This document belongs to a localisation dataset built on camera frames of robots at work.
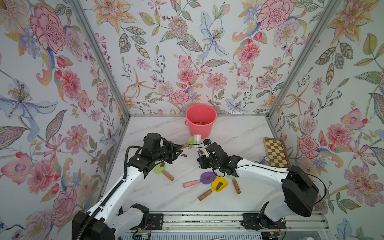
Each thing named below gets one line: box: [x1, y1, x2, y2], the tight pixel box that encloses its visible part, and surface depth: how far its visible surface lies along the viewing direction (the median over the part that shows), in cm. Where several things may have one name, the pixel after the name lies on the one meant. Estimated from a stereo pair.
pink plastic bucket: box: [184, 104, 218, 139], surface depth 103 cm
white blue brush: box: [193, 134, 201, 148], surface depth 84 cm
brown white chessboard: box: [263, 137, 291, 169], surface depth 98 cm
